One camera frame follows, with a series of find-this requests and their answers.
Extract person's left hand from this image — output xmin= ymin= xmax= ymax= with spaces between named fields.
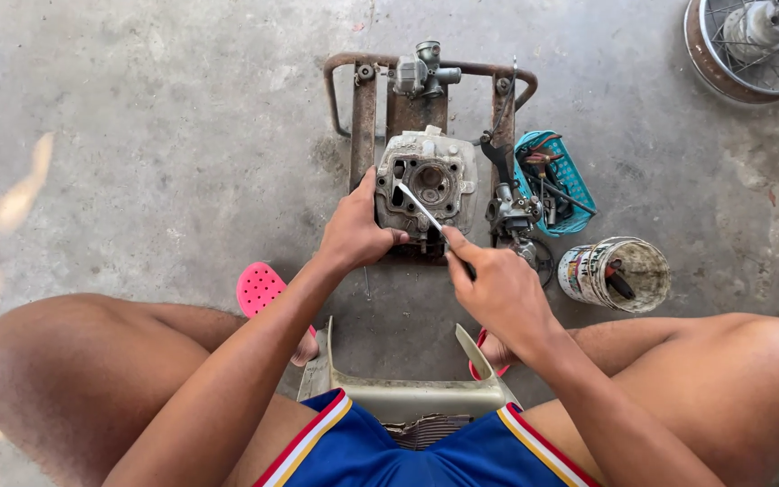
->
xmin=317 ymin=165 xmax=410 ymax=273

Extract person's right hand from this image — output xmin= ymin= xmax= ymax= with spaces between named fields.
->
xmin=440 ymin=225 xmax=564 ymax=357

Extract metal scraper blade tool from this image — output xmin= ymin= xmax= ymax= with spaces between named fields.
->
xmin=397 ymin=181 xmax=477 ymax=282

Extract grey engine cylinder head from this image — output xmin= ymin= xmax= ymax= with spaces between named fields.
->
xmin=373 ymin=125 xmax=479 ymax=253

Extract dirty grey carburetor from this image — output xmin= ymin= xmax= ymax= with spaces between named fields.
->
xmin=485 ymin=181 xmax=545 ymax=269

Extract dirty white paint bucket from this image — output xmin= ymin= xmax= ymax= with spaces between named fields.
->
xmin=557 ymin=236 xmax=672 ymax=315

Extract long black rod tool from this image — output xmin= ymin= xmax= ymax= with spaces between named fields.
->
xmin=523 ymin=170 xmax=598 ymax=218

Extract teal plastic basket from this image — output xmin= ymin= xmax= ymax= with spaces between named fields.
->
xmin=513 ymin=130 xmax=599 ymax=238

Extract black wrench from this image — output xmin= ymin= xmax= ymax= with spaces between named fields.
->
xmin=480 ymin=137 xmax=514 ymax=189

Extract striped seat pad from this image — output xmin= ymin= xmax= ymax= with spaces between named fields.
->
xmin=381 ymin=413 xmax=476 ymax=453

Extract clean silver carburetor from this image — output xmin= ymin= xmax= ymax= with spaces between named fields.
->
xmin=388 ymin=40 xmax=463 ymax=100

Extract blue shorts with striped trim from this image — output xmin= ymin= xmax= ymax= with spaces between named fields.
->
xmin=253 ymin=387 xmax=601 ymax=487

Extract person's right leg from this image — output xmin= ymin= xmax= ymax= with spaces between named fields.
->
xmin=477 ymin=312 xmax=779 ymax=487

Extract person's leg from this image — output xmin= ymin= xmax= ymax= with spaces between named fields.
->
xmin=0 ymin=292 xmax=323 ymax=487
xmin=477 ymin=312 xmax=779 ymax=487

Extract person's left leg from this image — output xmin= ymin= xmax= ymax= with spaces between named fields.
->
xmin=0 ymin=292 xmax=323 ymax=487

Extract spoked motorcycle wheel rim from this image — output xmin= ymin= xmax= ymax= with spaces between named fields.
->
xmin=683 ymin=0 xmax=779 ymax=105

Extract black rubber ring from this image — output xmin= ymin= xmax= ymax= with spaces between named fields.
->
xmin=526 ymin=237 xmax=557 ymax=289

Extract rusty metal frame stand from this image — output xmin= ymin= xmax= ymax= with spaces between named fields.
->
xmin=322 ymin=52 xmax=539 ymax=266

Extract red handled tool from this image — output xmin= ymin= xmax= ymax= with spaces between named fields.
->
xmin=604 ymin=258 xmax=637 ymax=301

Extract red handled pliers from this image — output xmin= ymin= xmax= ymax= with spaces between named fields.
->
xmin=523 ymin=134 xmax=565 ymax=169

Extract thin black cable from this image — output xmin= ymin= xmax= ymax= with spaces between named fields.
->
xmin=472 ymin=56 xmax=519 ymax=147

